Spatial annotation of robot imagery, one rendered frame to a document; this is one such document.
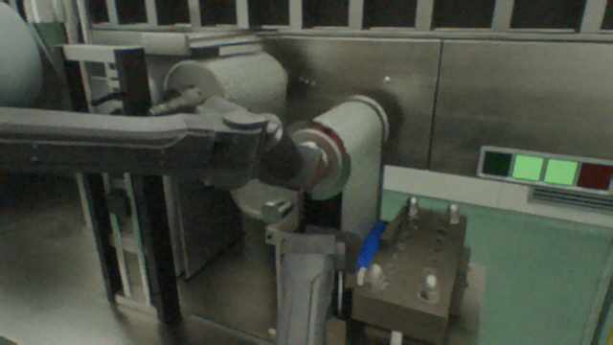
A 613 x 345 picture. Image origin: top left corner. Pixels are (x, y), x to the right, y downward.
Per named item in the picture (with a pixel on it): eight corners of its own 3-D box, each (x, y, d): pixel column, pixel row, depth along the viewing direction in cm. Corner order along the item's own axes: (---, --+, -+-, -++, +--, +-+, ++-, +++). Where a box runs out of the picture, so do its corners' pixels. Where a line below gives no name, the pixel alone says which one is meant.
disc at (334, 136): (274, 191, 79) (274, 115, 73) (275, 190, 79) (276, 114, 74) (347, 207, 73) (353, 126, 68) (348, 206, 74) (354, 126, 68)
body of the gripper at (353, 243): (357, 274, 70) (345, 279, 64) (303, 260, 74) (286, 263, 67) (364, 236, 71) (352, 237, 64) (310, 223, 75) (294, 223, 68)
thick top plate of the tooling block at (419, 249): (351, 318, 76) (352, 290, 74) (400, 223, 110) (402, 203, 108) (442, 346, 70) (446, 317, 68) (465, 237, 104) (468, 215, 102)
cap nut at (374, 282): (361, 288, 75) (362, 267, 73) (367, 278, 78) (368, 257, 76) (380, 294, 73) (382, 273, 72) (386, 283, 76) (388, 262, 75)
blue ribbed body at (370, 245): (344, 280, 81) (344, 264, 80) (374, 230, 99) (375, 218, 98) (361, 285, 79) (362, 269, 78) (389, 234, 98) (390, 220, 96)
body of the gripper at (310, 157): (312, 193, 62) (299, 176, 55) (252, 178, 65) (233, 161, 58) (325, 153, 63) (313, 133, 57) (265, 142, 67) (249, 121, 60)
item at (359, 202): (338, 278, 80) (342, 190, 73) (373, 225, 100) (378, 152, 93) (341, 279, 80) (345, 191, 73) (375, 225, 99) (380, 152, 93)
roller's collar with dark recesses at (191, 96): (162, 122, 78) (158, 87, 75) (184, 115, 83) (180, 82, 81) (190, 126, 75) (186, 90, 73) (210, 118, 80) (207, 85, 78)
